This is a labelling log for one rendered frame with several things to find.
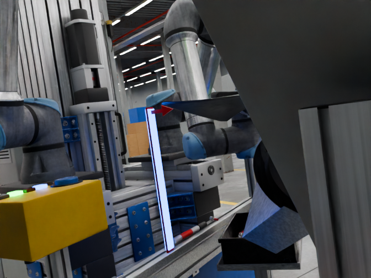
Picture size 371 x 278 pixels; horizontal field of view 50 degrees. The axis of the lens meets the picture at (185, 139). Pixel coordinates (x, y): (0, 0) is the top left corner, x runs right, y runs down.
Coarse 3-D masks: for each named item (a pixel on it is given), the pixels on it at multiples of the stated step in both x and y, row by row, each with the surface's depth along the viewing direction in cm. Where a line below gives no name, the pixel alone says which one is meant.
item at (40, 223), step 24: (48, 192) 63; (72, 192) 64; (96, 192) 69; (0, 216) 60; (24, 216) 57; (48, 216) 60; (72, 216) 64; (96, 216) 68; (0, 240) 61; (24, 240) 57; (48, 240) 60; (72, 240) 64
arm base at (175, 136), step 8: (160, 128) 146; (168, 128) 146; (176, 128) 148; (160, 136) 146; (168, 136) 145; (176, 136) 147; (160, 144) 145; (168, 144) 146; (176, 144) 145; (160, 152) 145; (168, 152) 144
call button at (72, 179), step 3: (66, 177) 71; (69, 177) 70; (72, 177) 70; (75, 177) 69; (57, 180) 68; (60, 180) 68; (63, 180) 68; (66, 180) 68; (69, 180) 68; (72, 180) 68; (75, 180) 69; (57, 183) 68; (60, 183) 68; (63, 183) 68; (66, 183) 68; (69, 183) 68
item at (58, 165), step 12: (60, 144) 113; (24, 156) 111; (36, 156) 109; (48, 156) 110; (60, 156) 112; (24, 168) 110; (36, 168) 109; (48, 168) 109; (60, 168) 111; (72, 168) 115; (24, 180) 110; (36, 180) 108; (48, 180) 108
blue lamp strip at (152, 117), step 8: (152, 120) 89; (152, 128) 89; (152, 136) 89; (152, 144) 89; (160, 160) 90; (160, 168) 90; (160, 176) 90; (160, 184) 90; (160, 192) 89; (168, 216) 91; (168, 224) 91; (168, 232) 91; (168, 240) 90; (168, 248) 90
